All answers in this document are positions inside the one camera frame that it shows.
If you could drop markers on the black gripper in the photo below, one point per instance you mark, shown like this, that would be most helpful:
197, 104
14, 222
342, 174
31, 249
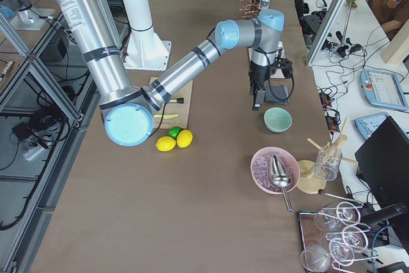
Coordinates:
257, 75

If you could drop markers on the cream serving tray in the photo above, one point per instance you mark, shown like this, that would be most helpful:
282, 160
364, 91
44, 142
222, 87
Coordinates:
260, 59

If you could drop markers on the tea bottle middle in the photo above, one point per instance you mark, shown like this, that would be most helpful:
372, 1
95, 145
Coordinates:
264, 4

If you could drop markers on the black tray with glasses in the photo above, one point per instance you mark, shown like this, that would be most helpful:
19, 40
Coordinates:
311, 236

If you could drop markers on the grey folded cloth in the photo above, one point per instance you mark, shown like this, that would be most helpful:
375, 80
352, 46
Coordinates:
276, 94

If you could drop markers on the mint green bowl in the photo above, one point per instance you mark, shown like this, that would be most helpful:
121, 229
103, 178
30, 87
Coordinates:
277, 119

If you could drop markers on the pink bowl with ice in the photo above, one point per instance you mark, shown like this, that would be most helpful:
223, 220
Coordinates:
259, 168

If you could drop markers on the bamboo cutting board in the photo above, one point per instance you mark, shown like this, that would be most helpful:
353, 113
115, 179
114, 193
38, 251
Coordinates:
181, 109

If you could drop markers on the steel muddler with black tip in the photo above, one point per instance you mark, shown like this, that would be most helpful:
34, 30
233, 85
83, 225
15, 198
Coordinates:
177, 101

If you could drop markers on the steel jigger scoop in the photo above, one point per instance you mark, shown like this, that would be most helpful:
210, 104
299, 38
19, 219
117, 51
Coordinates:
281, 180

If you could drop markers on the yellow lemon far one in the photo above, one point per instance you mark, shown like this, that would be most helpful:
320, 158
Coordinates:
184, 138

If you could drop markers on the green lime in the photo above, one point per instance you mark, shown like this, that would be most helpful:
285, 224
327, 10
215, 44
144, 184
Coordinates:
174, 131

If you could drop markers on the glass jar with sticks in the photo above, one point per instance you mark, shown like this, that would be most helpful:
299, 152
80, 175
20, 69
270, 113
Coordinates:
329, 159

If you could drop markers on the wooden stand round base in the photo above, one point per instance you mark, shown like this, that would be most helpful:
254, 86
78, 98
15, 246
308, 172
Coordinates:
308, 182

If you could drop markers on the yellow plastic knife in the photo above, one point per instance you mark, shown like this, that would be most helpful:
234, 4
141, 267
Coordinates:
166, 116

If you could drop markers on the yellow lemon near board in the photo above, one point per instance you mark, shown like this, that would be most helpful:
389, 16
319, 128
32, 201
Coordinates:
165, 143

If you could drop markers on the blue teach pendant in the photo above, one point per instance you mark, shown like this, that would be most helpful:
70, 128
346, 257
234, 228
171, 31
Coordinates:
382, 89
366, 125

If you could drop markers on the black laptop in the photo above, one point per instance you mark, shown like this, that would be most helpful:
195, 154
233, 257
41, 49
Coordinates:
383, 162

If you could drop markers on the cocktail glass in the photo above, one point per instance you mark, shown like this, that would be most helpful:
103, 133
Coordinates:
334, 217

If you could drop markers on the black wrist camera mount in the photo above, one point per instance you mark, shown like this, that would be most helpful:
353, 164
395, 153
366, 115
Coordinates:
282, 68

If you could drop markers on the copper wire bottle rack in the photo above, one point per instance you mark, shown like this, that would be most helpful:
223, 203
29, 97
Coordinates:
249, 8

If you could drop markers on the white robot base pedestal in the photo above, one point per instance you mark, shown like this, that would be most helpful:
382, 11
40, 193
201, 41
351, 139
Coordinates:
145, 49

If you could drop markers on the aluminium frame post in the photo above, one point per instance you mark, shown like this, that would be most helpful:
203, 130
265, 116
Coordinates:
323, 31

